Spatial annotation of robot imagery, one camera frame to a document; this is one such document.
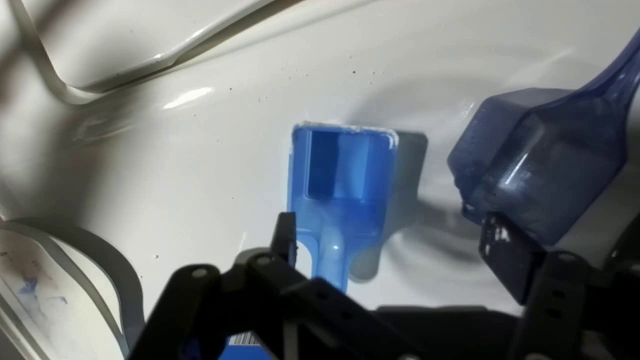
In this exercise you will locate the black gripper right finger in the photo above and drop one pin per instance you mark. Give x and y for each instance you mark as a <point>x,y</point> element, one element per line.
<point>572,312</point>

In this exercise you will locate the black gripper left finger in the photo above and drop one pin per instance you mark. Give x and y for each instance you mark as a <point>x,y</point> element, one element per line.
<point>266,312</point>

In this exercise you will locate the light blue plastic scoop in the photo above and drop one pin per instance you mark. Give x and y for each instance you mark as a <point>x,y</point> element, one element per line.
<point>340,181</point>

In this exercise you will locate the dark blue translucent scoop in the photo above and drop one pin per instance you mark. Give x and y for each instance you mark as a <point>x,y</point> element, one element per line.
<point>547,167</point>

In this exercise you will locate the white laundry machine with door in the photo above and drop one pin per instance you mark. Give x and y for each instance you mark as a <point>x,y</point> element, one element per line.
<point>201,167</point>

